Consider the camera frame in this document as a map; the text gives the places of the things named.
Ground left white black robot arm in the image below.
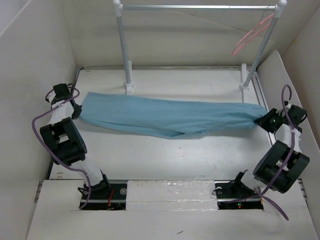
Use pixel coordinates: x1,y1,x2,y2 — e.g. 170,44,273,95
39,83,112,199

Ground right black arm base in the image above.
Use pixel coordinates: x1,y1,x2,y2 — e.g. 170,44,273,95
212,182,264,211

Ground light blue trousers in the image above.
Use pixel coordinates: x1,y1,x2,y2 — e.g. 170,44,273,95
80,92,267,139

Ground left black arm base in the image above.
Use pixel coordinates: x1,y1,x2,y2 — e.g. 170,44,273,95
79,181,128,211

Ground aluminium rail right side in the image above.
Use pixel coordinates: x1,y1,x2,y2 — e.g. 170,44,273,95
251,72,277,146

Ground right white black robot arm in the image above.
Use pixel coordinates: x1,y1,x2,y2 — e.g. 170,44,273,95
252,102,310,194

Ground white and silver clothes rack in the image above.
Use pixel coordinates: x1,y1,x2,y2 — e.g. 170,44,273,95
112,0,288,103

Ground pink clothes hanger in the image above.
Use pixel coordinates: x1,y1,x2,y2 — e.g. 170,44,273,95
231,13,275,57

